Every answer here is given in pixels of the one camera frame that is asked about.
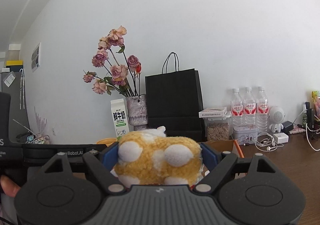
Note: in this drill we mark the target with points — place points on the water bottle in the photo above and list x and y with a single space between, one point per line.
262 110
250 107
237 107

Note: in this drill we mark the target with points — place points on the red cardboard box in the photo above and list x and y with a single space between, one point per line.
225 145

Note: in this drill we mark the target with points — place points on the milk carton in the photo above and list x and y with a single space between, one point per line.
119 117

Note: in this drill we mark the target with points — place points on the yellow white plush toy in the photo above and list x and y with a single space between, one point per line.
150 157

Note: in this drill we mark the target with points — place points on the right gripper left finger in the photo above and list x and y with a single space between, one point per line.
98 167

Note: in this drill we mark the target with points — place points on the water bottle right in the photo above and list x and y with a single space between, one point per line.
262 110

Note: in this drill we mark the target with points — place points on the snack bag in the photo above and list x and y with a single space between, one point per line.
316 102

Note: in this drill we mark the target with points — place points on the grey refrigerator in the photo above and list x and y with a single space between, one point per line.
13 83

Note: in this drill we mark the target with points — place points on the black paper bag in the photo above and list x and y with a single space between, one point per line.
174 101

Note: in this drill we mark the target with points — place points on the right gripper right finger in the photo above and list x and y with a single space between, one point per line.
220 165

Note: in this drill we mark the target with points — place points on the white charger with cable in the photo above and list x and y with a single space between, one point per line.
281 138

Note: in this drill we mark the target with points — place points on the yellow ceramic mug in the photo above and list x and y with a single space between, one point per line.
107 141

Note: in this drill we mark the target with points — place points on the purple ceramic vase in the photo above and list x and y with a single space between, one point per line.
137 112

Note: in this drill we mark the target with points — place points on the water bottle middle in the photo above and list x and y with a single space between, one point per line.
250 107

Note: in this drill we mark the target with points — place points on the dried pink rose bouquet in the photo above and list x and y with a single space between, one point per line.
123 73

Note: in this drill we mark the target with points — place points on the person's hand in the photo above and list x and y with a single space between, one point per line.
9 187

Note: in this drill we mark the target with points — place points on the white flat box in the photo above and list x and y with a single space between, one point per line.
213 112

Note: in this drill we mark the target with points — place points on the water bottle left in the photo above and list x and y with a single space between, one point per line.
237 107

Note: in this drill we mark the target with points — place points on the clear jar of seeds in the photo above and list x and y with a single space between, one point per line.
218 128

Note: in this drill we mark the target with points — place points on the decorated tin box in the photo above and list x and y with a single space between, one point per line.
245 134

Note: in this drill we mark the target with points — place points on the white robot speaker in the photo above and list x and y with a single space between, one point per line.
276 117

